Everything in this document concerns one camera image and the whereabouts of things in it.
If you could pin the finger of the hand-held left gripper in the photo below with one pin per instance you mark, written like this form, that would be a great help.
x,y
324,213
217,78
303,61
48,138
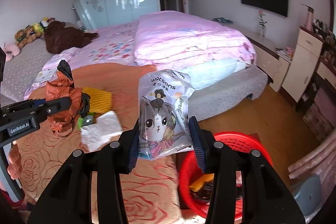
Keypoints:
x,y
55,108
31,102

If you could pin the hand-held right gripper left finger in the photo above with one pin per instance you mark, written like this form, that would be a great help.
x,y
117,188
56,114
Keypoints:
x,y
133,150

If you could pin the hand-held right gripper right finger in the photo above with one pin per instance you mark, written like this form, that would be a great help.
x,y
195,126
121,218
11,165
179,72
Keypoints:
x,y
198,145

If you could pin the orange plastic bag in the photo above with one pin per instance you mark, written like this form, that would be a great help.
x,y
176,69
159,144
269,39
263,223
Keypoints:
x,y
60,87

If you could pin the red plastic mesh basket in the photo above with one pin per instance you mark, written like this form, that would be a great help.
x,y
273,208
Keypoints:
x,y
236,138

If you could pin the small black plastic bag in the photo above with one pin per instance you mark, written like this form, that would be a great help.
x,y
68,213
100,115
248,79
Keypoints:
x,y
65,69

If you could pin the cat-printed white packet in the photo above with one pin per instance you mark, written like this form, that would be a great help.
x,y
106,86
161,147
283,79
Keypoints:
x,y
162,113

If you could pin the person's left hand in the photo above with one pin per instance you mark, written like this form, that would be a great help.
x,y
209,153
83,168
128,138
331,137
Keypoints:
x,y
15,163

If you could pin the dark grey plastic bag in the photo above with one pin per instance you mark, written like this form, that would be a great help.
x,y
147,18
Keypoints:
x,y
86,103

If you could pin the green packet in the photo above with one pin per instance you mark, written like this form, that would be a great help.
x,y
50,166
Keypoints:
x,y
84,123

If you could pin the flat white napkin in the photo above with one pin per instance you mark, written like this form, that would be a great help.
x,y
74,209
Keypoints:
x,y
102,132

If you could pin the orange rose-patterned blanket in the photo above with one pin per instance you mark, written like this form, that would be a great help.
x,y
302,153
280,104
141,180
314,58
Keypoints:
x,y
149,187

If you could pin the large yellow foam net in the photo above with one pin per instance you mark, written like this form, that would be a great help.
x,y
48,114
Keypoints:
x,y
98,99

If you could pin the grey upholstered bed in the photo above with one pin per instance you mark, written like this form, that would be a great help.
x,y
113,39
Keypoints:
x,y
223,98

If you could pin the pink plush toy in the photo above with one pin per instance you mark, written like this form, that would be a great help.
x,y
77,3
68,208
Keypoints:
x,y
11,52

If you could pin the yellow brown plush toy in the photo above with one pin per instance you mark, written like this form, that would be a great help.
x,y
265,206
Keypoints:
x,y
26,37

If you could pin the light blue folded quilt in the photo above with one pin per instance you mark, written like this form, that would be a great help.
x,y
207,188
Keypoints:
x,y
218,71

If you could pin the pink floral bedsheet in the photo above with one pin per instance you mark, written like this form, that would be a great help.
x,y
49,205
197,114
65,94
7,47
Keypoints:
x,y
105,50

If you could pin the colourful plush toy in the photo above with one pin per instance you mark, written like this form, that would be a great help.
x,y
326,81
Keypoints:
x,y
43,24

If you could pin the low cream cabinet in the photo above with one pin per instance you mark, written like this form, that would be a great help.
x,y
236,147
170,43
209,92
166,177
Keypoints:
x,y
265,61

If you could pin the pink folded quilt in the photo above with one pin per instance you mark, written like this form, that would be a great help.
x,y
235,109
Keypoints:
x,y
189,37

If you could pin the pink curtain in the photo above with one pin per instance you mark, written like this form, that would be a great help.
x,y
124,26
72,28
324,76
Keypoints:
x,y
315,155

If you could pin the grey plastic stool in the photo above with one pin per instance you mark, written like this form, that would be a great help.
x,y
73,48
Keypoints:
x,y
307,192

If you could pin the brick-patterned box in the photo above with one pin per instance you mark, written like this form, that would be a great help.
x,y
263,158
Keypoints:
x,y
320,121

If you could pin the dark magazine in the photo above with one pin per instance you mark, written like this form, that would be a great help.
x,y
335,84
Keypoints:
x,y
222,20

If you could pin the tall cream cabinet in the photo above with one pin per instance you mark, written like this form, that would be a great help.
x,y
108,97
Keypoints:
x,y
302,66

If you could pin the pink small items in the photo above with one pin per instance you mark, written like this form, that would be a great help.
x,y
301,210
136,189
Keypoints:
x,y
289,51

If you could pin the flower in glass vase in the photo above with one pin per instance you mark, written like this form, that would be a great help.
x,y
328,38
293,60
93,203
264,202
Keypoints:
x,y
262,27

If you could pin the purple stool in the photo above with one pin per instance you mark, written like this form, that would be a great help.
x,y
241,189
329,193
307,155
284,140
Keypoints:
x,y
326,100

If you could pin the cream dressing table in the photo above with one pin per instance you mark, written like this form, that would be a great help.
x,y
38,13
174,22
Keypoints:
x,y
328,69

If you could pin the pink bottle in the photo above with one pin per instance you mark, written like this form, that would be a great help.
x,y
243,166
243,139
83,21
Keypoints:
x,y
309,18

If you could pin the row of cosmetic bottles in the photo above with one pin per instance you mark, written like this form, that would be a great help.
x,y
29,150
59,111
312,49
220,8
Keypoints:
x,y
324,28

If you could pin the dark-framed vanity mirror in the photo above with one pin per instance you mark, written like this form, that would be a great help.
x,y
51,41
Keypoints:
x,y
333,11

